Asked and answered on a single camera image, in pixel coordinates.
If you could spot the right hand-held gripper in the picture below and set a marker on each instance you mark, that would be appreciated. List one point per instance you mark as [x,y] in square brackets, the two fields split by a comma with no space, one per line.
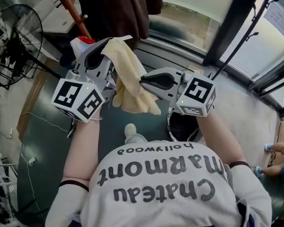
[198,93]

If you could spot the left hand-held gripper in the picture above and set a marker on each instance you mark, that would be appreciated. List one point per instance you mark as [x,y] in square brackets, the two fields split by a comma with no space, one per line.
[71,96]

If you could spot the white blue red-trimmed clothes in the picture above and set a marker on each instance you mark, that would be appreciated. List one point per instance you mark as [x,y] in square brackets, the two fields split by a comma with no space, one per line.
[79,45]

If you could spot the yellow towel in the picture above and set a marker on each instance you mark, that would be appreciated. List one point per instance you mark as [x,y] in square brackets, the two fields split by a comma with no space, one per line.
[130,79]

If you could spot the person's right forearm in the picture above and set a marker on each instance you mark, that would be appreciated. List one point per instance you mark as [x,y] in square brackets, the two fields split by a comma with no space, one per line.
[217,138]

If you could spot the person's left forearm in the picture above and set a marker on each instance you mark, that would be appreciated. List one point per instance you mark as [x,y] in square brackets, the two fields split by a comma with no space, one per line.
[82,150]

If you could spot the white metal shelf rack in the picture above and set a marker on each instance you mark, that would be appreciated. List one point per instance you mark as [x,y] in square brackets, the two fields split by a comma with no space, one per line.
[2,178]

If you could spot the flat labelled cardboard box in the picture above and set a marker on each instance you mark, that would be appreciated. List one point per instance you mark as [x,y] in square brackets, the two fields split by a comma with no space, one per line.
[195,69]

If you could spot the white woven laundry basket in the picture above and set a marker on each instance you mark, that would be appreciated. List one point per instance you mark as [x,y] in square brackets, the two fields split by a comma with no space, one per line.
[182,126]

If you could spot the thin silver bangle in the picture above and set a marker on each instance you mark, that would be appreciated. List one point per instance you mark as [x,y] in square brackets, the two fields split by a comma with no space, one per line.
[97,119]

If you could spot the person's white shoe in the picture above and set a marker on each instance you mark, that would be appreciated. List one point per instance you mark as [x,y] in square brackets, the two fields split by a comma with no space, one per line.
[130,129]

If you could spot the brown jacket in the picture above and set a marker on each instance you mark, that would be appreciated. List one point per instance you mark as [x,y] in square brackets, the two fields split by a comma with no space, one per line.
[130,8]

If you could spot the person's light trousers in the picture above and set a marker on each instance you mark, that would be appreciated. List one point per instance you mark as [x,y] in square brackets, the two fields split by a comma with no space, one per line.
[135,139]

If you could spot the white power strip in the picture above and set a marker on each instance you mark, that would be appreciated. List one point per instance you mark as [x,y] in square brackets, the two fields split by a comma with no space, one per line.
[71,130]
[32,160]

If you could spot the beige floor mat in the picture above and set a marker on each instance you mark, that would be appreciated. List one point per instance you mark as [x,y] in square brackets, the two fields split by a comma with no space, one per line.
[246,117]

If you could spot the black framed glass door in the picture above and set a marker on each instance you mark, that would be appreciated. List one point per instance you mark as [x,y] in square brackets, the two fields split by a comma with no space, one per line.
[227,20]

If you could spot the large printed cardboard box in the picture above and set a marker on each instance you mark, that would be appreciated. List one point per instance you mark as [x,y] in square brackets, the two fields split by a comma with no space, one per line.
[282,136]

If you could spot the white paper door notice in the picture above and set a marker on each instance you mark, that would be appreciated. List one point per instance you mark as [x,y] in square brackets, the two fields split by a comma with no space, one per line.
[279,18]

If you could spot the black pedestal fan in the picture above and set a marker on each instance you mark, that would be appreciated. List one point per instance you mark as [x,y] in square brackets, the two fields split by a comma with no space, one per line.
[19,46]

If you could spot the black metal garment rail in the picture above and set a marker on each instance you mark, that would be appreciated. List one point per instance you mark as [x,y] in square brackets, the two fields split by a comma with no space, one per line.
[241,39]

